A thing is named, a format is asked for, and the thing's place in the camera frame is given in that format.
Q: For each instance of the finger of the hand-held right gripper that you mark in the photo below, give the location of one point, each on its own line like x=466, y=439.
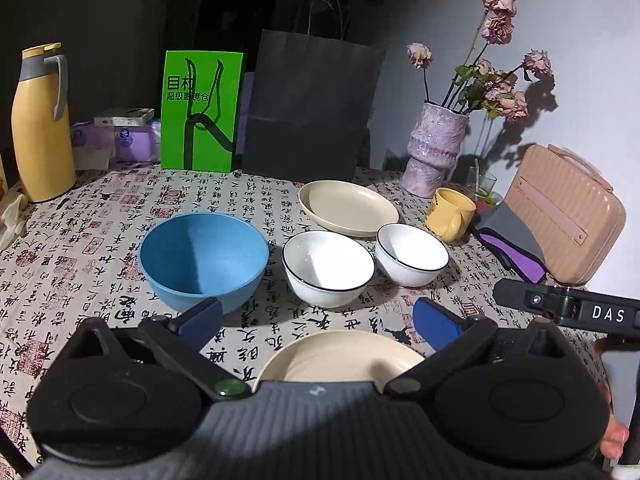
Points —
x=530, y=300

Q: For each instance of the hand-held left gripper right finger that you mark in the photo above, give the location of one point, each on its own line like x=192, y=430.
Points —
x=437, y=325

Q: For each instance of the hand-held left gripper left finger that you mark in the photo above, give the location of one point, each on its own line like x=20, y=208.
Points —
x=202, y=317

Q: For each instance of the blue bowl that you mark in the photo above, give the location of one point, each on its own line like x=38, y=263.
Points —
x=200, y=255

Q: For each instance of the white bowl with black rim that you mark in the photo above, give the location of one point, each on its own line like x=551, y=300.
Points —
x=412, y=255
x=327, y=270

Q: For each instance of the cream plate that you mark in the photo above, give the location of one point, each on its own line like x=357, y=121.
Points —
x=350, y=207
x=340, y=360

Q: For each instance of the person's right hand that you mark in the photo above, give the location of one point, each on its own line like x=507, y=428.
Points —
x=617, y=442

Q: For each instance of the grey and purple pouch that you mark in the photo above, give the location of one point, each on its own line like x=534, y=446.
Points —
x=515, y=245

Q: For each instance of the small pink suitcase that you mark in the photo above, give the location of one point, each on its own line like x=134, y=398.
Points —
x=565, y=210

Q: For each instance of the yellow mug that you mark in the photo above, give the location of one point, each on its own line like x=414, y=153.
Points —
x=450, y=212

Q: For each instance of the clear glass cup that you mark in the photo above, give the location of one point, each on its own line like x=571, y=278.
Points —
x=482, y=185

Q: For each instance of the green paper bag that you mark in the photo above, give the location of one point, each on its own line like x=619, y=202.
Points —
x=175, y=135

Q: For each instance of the purple tissue pack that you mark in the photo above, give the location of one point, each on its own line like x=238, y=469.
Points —
x=132, y=142

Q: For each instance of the white tissue sheet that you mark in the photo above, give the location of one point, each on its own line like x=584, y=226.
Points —
x=92, y=157

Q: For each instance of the white rubber glove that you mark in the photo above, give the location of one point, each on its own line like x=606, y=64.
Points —
x=12, y=217

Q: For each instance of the small white box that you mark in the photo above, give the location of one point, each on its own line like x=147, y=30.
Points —
x=122, y=117

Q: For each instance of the black paper bag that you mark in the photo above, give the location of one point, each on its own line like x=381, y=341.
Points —
x=310, y=110

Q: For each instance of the yellow thermos jug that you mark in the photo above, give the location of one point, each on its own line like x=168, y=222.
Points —
x=42, y=135

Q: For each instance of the dried pink roses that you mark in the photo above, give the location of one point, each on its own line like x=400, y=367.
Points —
x=495, y=27

